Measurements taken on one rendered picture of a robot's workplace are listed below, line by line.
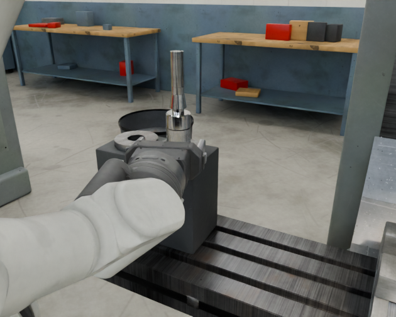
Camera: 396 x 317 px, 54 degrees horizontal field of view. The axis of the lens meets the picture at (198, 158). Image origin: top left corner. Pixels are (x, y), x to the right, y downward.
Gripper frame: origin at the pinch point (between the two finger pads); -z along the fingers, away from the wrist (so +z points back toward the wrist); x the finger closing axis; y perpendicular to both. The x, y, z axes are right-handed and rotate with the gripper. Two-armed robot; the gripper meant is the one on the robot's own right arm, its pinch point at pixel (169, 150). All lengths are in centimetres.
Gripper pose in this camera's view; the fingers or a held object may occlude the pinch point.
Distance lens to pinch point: 65.0
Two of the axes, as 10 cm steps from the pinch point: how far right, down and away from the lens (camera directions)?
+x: -9.9, -0.5, 1.1
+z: -1.2, 4.0, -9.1
